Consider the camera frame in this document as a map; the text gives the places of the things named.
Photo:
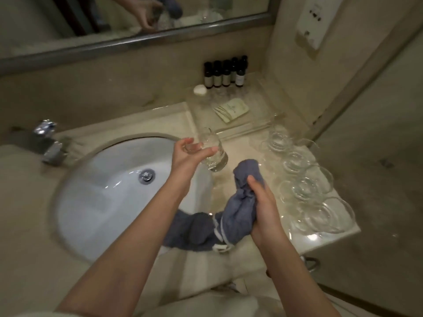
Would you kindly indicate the person's left hand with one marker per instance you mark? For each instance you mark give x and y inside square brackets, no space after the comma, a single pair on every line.
[183,163]

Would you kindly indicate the person's right hand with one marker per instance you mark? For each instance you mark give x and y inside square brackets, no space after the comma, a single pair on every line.
[269,214]

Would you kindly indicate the person's right thumb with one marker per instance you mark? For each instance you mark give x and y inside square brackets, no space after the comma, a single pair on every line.
[256,186]

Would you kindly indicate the person's left thumb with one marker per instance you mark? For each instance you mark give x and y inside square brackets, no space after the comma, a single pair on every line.
[207,152]

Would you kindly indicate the clear glass tumbler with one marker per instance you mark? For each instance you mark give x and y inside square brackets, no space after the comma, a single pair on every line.
[218,161]

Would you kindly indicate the blue towel with white stripes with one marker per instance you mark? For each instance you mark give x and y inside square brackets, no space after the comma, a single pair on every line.
[238,209]

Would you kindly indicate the person's right forearm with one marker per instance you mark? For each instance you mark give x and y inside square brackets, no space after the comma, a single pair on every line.
[297,280]

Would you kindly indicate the person's left forearm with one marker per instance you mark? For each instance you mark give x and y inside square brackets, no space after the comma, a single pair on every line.
[122,257]

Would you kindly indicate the white amenity packet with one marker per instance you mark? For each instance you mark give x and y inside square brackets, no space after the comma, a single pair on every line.
[218,112]

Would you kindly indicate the beige amenity packet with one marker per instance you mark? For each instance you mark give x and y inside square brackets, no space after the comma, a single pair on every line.
[235,109]

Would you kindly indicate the cluster of clear drinking glasses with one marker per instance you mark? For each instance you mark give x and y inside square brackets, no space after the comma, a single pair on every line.
[314,191]

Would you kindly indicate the clear acrylic tray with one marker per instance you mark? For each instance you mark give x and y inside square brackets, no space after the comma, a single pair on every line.
[254,112]

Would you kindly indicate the white round soap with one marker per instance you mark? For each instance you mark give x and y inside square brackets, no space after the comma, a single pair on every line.
[200,90]

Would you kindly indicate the chrome sink drain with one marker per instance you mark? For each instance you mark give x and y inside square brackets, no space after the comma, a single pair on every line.
[146,176]

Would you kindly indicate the row of dark toiletry bottles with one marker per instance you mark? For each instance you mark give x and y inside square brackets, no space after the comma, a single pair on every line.
[226,74]

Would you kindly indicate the white sink basin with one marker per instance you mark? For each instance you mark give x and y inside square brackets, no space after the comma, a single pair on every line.
[105,198]

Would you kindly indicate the white garment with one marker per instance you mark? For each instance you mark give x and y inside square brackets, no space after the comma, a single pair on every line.
[214,305]

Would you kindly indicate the chrome faucet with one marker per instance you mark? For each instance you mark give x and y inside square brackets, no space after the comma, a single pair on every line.
[49,143]

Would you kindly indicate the wall mirror with metal frame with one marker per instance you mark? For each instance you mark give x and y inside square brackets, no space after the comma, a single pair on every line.
[99,26]

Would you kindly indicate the white wall socket panel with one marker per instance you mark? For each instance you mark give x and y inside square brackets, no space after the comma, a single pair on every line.
[319,21]

